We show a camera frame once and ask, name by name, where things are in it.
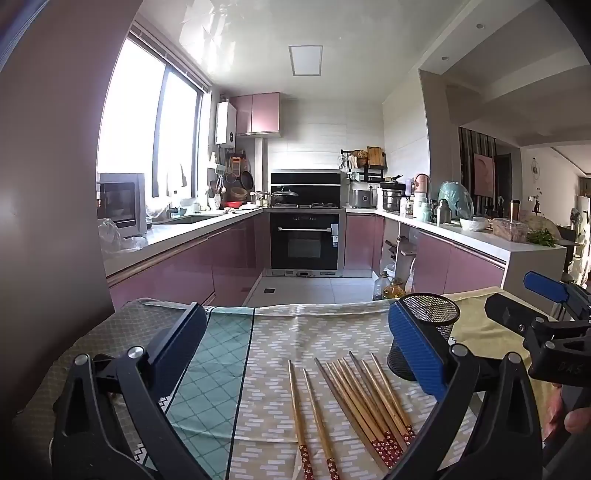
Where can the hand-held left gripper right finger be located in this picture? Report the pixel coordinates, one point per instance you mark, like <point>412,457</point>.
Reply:
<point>415,346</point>

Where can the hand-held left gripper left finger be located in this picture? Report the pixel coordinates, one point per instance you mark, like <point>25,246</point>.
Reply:
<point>178,344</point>

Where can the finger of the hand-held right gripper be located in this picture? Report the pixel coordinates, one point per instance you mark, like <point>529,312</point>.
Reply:
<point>508,311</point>
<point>547,286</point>

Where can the black mesh utensil holder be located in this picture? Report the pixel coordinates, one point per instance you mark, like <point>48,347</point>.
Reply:
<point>438,309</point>

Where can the person's right hand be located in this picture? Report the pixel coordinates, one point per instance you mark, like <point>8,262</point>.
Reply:
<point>579,421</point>

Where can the bunch of leafy greens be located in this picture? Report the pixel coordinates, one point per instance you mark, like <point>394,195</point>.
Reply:
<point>542,237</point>

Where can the yellow cooking oil bottle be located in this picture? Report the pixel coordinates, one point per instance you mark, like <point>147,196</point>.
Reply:
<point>396,291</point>

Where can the pink peninsula base cabinets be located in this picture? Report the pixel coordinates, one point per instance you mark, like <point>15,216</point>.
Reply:
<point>461,263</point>

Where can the clear plastic food container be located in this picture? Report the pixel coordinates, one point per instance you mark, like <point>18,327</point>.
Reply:
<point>508,229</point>

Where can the dark liquid plastic bottle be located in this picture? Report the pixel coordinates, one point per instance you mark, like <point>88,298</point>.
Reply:
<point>381,286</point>

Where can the pink base cabinets with sink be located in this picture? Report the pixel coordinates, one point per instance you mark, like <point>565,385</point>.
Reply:
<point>184,267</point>

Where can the brown travel tumbler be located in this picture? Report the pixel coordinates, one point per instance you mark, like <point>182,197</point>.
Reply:
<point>515,211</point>

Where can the white bowl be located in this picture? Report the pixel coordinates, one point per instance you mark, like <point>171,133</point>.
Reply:
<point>474,224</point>

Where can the patterned patchwork tablecloth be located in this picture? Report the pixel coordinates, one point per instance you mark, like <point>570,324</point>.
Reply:
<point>277,341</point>

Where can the steel thermos flask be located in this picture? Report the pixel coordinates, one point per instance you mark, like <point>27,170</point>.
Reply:
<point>443,213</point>

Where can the teal covered fan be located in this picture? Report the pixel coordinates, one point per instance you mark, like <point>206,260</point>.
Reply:
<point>455,198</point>

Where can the clear plastic bag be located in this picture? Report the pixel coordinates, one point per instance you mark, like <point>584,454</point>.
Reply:
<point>111,235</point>

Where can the sink faucet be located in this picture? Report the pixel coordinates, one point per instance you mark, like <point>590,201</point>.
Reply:
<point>172,211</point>

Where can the stainless steel stock pot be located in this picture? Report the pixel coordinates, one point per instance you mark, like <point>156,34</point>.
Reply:
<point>391,199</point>

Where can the red basin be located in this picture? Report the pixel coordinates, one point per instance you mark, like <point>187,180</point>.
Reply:
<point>232,204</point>

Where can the black built-in oven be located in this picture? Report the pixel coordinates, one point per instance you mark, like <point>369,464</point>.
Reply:
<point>304,244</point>

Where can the pink electric kettle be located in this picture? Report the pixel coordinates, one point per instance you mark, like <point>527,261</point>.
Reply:
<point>421,183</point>

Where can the silver countertop oven appliance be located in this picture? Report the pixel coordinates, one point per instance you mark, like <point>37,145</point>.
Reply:
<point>120,198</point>

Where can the silver rice cooker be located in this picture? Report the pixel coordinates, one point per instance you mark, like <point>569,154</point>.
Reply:
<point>362,197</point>

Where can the hanging black frying pan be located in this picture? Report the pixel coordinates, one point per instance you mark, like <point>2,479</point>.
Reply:
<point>247,181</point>

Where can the black wok with lid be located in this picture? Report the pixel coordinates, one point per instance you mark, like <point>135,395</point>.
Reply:
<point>285,194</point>

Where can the orange hanging grater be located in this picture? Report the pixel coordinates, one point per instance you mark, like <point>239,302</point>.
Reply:
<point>236,165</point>

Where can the black range hood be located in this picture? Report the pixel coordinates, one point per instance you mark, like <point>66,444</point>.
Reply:
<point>318,184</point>

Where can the wooden cutting board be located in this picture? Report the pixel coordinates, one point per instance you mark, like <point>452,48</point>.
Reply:
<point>376,156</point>

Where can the large kitchen window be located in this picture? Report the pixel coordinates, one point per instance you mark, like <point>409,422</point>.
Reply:
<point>134,115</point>

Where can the square ceiling light panel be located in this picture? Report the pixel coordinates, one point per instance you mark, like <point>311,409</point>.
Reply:
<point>306,60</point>

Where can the framed wall picture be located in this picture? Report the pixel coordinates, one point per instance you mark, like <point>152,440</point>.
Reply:
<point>482,175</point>

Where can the black wall shelf rack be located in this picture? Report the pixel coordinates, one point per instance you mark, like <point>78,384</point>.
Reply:
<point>375,168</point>

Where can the white wall water heater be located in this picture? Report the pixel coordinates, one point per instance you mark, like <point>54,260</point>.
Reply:
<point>226,124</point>

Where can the pink wall cabinet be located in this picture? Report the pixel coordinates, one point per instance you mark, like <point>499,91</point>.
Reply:
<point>256,113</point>

